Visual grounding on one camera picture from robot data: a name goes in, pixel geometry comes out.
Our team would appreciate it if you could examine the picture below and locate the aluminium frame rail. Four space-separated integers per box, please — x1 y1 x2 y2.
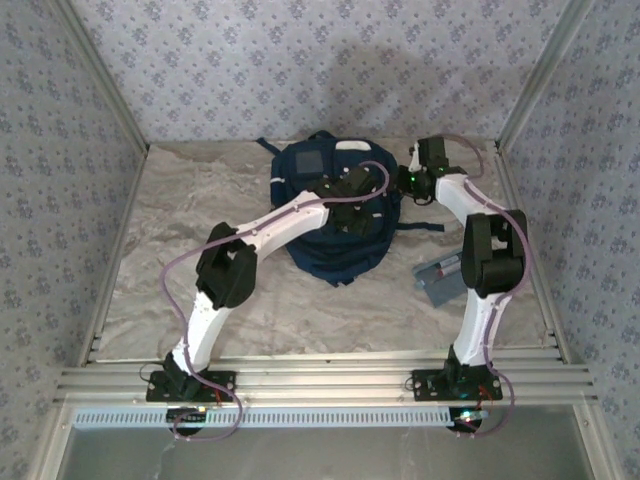
54 352 599 407

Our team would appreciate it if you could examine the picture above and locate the grey mesh pencil case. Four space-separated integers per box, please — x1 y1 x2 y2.
412 249 474 309

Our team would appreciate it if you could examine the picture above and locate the aluminium table side rail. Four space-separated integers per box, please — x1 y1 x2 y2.
78 144 150 366
494 142 572 364

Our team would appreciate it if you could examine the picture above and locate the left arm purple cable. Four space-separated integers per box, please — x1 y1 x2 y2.
162 160 392 442

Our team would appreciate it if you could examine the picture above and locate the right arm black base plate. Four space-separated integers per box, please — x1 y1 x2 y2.
410 368 504 403

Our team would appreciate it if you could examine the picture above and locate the grey metal panel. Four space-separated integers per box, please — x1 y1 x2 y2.
37 404 619 480

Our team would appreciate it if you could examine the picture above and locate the aluminium corner post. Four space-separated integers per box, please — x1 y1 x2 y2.
494 0 596 151
49 0 150 151

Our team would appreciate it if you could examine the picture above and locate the navy blue backpack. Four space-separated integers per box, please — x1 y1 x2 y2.
255 130 445 289

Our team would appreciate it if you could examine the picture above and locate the grey slotted cable duct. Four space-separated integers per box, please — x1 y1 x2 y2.
73 405 482 430

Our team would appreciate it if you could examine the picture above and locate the red white marker pen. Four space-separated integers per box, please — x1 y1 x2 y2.
433 255 462 279

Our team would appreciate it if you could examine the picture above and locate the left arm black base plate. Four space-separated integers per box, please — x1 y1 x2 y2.
145 369 237 404

